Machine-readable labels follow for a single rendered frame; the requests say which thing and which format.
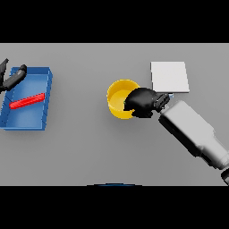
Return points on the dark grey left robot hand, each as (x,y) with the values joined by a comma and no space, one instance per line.
(13,79)

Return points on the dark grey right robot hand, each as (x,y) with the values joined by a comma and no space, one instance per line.
(142,101)

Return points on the yellow bowl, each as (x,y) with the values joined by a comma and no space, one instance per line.
(118,100)

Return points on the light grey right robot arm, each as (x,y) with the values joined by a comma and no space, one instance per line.
(190,128)

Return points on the red beaker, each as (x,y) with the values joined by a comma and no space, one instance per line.
(27,100)

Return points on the pale square measuring scale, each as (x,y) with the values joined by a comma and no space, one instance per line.
(169,77)

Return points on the blue tray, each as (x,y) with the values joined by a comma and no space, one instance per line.
(27,116)

